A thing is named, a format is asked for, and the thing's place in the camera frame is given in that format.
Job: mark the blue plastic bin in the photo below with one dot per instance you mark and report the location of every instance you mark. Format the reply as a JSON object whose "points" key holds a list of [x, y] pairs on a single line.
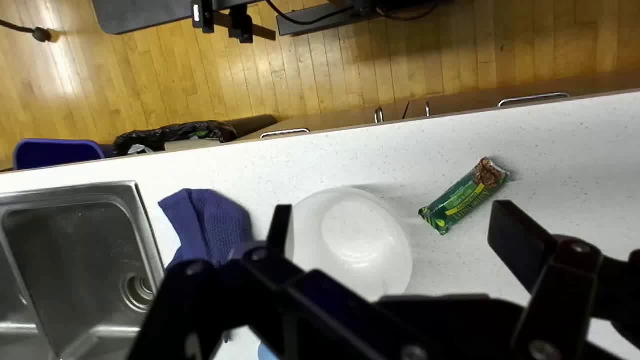
{"points": [[56, 152]]}

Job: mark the wooden base cabinet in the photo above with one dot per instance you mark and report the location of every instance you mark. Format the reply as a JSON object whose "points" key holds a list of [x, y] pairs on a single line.
{"points": [[412, 111]]}

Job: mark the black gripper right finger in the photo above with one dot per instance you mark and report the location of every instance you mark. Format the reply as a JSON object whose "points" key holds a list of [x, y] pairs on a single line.
{"points": [[567, 286]]}

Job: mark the dark blue cloth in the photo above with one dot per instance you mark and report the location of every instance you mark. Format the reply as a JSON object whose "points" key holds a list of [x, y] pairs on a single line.
{"points": [[210, 222]]}

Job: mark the green snack packet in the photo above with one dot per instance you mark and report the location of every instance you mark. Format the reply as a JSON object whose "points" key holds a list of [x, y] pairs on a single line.
{"points": [[463, 196]]}

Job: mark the stainless steel sink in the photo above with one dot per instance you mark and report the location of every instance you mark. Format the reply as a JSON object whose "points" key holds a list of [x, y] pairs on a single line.
{"points": [[72, 266]]}

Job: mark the translucent plastic bowl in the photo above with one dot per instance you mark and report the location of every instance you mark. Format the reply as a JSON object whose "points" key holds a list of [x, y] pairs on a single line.
{"points": [[352, 240]]}

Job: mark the dark grey cart platform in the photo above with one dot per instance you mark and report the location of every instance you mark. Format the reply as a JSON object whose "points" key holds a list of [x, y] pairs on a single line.
{"points": [[141, 13]]}

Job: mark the black tripod stand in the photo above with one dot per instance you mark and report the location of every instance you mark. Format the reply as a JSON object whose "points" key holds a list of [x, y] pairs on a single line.
{"points": [[237, 20]]}

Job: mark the trash bin with black bag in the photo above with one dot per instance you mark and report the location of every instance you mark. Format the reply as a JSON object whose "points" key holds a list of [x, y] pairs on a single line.
{"points": [[173, 134]]}

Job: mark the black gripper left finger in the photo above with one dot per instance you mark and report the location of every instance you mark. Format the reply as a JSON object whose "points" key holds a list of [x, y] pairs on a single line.
{"points": [[201, 313]]}

